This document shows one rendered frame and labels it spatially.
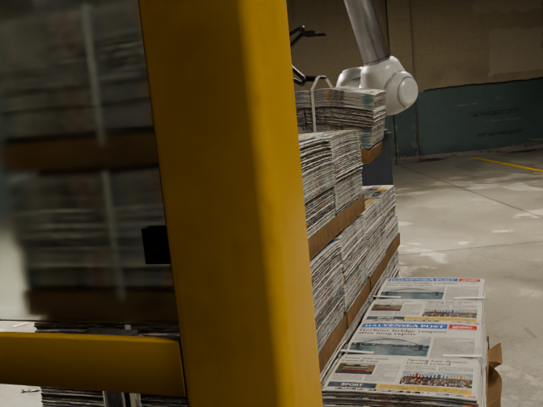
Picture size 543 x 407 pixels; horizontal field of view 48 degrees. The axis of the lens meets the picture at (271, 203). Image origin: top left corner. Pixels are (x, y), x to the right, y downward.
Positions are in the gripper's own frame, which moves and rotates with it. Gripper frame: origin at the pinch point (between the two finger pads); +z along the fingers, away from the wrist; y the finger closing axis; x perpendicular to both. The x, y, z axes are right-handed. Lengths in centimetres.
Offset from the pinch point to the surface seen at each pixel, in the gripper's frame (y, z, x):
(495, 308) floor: 128, 62, -118
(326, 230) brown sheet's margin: 40, 23, 86
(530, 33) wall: -73, 123, -1017
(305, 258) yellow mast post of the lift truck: 25, 40, 159
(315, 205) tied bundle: 34, 22, 90
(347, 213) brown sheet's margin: 41, 23, 66
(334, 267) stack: 49, 23, 83
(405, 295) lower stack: 67, 34, 46
